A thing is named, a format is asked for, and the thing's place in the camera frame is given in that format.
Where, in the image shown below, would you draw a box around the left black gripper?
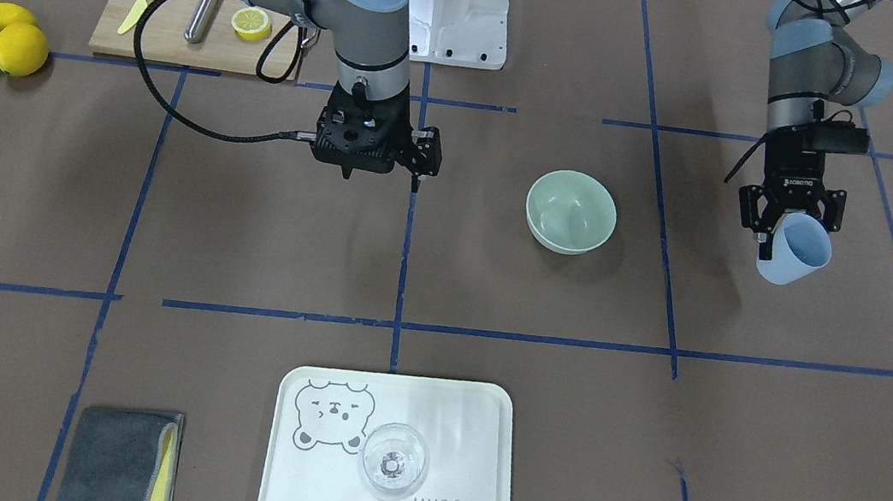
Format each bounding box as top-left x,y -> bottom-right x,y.
738,114 -> 871,262

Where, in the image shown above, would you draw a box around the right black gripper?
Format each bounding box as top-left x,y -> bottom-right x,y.
310,82 -> 443,194

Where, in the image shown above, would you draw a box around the light blue cup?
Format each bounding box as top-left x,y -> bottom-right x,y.
756,213 -> 833,285

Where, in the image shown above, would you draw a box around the green bowl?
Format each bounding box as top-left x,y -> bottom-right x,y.
524,170 -> 619,256

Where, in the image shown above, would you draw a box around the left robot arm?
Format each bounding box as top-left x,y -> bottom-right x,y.
738,0 -> 893,262

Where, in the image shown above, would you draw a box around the half lemon slice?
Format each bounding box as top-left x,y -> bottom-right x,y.
231,7 -> 272,42

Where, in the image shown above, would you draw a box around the wooden cutting board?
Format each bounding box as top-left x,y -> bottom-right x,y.
90,0 -> 270,75

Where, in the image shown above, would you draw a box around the steel muddler black cap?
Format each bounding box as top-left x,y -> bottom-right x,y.
183,0 -> 222,44

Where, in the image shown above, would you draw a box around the wine glass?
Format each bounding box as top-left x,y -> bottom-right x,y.
358,422 -> 430,501

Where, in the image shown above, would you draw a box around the white bear tray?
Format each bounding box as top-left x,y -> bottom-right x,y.
258,366 -> 513,501

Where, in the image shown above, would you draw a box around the grey yellow cloth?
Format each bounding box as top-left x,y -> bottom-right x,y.
55,406 -> 186,501

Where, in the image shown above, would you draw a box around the yellow lemon front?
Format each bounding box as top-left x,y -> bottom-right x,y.
0,22 -> 50,78

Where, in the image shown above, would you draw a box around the yellow lemon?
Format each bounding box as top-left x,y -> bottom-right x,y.
0,22 -> 50,78
0,1 -> 38,33

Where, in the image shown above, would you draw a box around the yellow lemon back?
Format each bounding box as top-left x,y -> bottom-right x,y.
0,1 -> 38,33

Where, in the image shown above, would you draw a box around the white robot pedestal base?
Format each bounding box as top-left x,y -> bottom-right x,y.
407,0 -> 510,71

